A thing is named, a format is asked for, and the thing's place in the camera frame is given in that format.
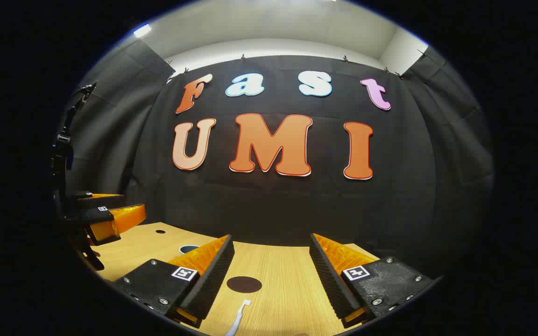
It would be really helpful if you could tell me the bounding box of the wooden desktop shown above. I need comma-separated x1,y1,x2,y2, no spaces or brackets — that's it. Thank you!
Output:
85,222,382,336

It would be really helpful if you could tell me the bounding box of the dark round coaster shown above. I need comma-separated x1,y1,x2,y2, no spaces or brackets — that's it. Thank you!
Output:
227,276,262,294

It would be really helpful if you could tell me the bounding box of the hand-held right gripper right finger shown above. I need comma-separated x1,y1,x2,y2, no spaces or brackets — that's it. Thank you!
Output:
309,233,439,329

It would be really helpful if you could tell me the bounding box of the black backdrop cloth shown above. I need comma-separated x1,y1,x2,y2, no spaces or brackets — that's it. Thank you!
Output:
57,40,496,280

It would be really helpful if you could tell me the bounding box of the white toothbrush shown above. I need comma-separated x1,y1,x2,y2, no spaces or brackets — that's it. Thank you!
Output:
225,300,251,336

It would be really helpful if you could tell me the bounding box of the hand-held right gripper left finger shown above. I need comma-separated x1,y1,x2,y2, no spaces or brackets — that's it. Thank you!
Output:
109,235,235,329

